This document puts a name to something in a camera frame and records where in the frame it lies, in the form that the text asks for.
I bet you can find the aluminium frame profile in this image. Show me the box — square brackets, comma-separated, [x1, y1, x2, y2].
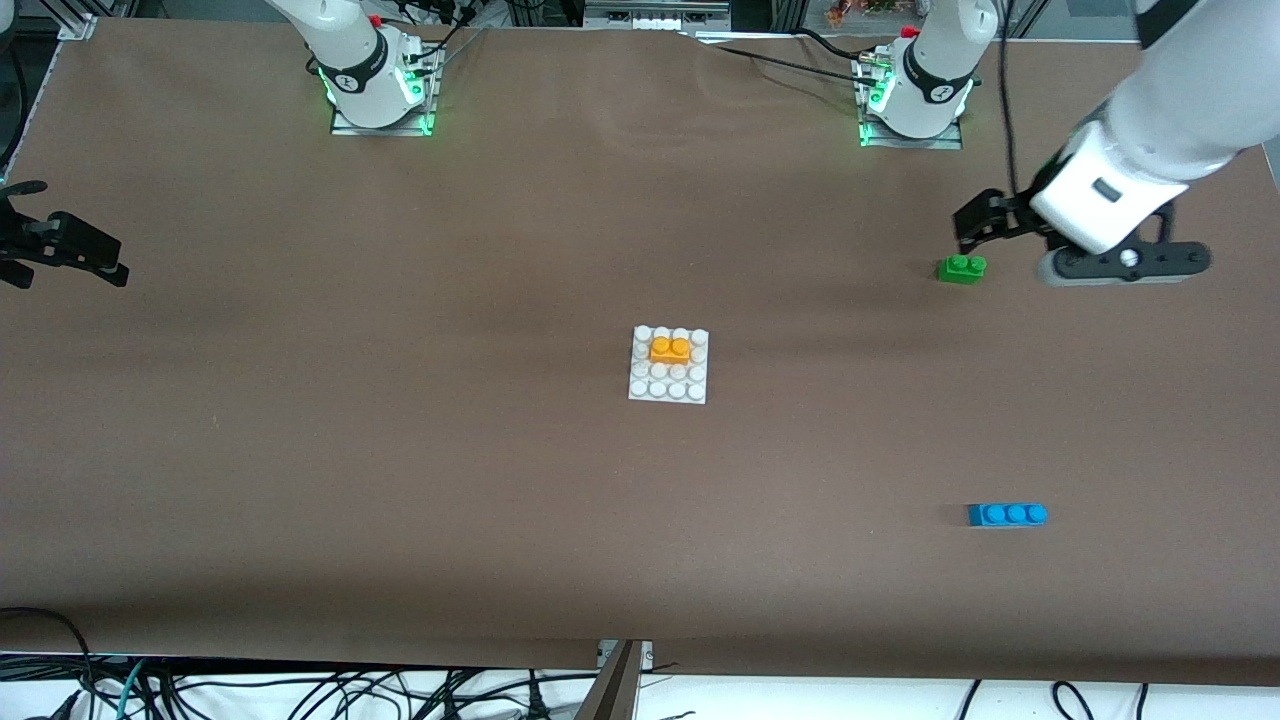
[575, 640, 653, 720]

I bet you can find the white studded base plate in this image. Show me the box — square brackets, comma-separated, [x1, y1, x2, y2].
[628, 326, 709, 406]

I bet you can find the teal floor cable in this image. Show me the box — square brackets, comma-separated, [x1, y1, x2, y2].
[115, 658, 146, 720]

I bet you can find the black base connector cable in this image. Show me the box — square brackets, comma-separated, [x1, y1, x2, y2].
[375, 0, 491, 76]

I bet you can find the black cable on table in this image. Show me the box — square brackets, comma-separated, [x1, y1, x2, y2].
[790, 25, 881, 63]
[690, 38, 873, 83]

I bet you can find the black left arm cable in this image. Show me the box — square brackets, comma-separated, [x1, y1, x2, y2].
[998, 0, 1021, 196]

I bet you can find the brown table cover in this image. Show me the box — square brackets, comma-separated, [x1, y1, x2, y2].
[0, 15, 1280, 689]

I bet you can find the thick black floor cable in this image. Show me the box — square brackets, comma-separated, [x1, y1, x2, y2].
[0, 606, 99, 720]

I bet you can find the blue three-stud block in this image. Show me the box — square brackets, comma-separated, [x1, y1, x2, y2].
[967, 503, 1049, 529]

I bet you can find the aluminium frame rail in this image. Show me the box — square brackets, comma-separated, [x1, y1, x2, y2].
[583, 0, 733, 33]

